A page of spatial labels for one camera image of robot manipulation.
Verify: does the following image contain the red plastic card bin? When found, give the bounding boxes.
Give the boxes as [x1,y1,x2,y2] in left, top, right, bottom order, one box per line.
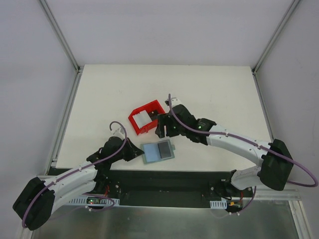
[128,100,165,135]

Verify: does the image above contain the green leather card holder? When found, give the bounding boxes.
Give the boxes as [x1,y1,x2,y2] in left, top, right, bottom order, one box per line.
[141,139,175,164]

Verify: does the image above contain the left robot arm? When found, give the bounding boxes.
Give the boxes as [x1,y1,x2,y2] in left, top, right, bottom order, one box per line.
[12,136,144,231]

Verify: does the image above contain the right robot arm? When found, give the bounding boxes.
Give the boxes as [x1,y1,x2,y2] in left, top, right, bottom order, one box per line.
[156,105,293,197]

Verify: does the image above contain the dark cards in bin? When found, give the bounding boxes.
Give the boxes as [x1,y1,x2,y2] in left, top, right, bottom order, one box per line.
[148,110,160,121]

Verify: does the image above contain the white cards stack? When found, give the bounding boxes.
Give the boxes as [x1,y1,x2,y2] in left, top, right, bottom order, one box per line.
[133,111,152,128]

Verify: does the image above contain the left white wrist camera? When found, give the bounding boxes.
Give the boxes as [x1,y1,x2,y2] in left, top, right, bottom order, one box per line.
[111,127,125,137]

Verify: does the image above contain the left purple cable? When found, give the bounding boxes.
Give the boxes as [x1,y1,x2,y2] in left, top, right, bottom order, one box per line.
[21,120,128,229]

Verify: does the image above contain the purple cable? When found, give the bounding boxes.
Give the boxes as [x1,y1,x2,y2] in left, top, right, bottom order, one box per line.
[21,120,128,229]
[168,93,319,187]

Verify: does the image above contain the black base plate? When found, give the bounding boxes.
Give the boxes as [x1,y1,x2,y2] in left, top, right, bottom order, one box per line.
[76,168,254,207]

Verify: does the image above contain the left white cable duct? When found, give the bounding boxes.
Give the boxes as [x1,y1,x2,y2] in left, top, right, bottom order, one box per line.
[66,195,120,207]

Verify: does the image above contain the white cable duct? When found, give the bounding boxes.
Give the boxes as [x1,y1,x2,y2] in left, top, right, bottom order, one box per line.
[66,195,120,207]
[209,200,227,210]

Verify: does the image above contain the right white cable duct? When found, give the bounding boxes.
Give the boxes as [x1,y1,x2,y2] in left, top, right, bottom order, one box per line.
[209,200,227,210]

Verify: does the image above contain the right aluminium frame rail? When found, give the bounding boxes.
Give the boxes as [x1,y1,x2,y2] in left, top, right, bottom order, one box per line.
[251,0,314,239]

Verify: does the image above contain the aluminium frame rail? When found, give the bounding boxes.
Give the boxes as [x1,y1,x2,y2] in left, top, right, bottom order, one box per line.
[14,0,84,239]
[251,0,314,239]

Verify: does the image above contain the left aluminium frame rail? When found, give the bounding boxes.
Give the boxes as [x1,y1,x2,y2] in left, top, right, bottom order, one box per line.
[14,0,84,239]

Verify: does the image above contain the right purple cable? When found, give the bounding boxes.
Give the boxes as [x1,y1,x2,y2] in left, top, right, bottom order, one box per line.
[168,93,319,187]

